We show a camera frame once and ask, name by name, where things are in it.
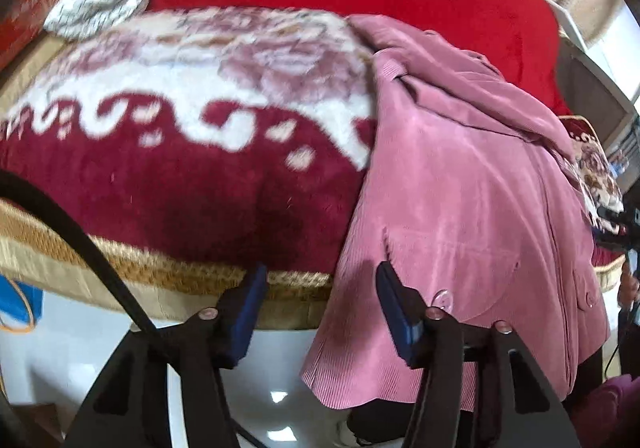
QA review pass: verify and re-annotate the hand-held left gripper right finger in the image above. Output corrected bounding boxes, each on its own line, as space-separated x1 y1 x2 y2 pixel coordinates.
375 261 583 448

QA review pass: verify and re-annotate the red printed bag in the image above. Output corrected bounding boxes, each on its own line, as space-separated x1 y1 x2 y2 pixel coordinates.
0 0 71 74

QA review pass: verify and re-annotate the person's maroon garment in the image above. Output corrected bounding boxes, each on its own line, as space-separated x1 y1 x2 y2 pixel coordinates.
567 373 640 448

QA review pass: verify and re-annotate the floral red and white blanket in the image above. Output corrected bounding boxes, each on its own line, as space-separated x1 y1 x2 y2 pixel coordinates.
0 6 631 334

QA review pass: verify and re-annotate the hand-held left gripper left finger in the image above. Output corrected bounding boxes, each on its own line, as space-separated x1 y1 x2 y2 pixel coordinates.
65 263 271 448

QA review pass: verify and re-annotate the blue bag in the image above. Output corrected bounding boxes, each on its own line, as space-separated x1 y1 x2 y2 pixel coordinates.
0 275 46 334

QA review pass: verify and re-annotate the pink corduroy jacket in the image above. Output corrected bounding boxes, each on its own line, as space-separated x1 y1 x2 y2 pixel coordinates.
300 13 613 411

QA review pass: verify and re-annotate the black cable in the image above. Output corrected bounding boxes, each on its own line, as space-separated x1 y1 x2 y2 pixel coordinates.
0 171 166 344

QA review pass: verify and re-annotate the person's right hand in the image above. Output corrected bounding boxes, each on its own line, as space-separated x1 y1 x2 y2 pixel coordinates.
617 261 640 309

